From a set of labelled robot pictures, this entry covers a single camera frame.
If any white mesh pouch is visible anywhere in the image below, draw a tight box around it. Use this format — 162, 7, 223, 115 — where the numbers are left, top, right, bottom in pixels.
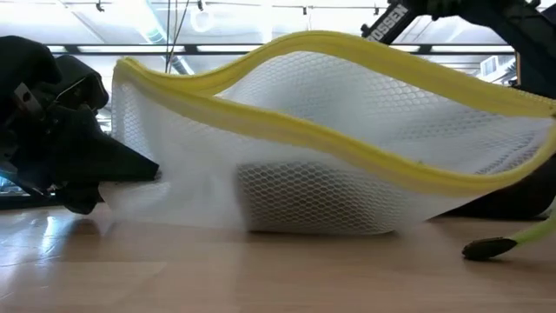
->
99, 30, 556, 262

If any black aluminium table frame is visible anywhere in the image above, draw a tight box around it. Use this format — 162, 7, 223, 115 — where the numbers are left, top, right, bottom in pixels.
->
0, 194, 60, 211

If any hanging cable bundle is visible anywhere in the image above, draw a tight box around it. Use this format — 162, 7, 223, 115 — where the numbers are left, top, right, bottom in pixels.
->
163, 0, 191, 74

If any black fabric backpack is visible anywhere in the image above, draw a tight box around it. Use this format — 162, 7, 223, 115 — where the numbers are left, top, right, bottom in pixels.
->
447, 151, 556, 221

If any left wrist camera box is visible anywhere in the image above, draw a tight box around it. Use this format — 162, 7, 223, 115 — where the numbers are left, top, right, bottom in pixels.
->
54, 54, 109, 112

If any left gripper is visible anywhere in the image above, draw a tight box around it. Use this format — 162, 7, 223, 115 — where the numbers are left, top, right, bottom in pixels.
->
0, 82, 161, 216

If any grey calculator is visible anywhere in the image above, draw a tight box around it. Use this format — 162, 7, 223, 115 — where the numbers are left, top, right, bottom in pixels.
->
237, 161, 394, 235

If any large black partition curtain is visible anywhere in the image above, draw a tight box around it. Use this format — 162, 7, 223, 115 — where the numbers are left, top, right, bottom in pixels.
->
515, 43, 556, 100

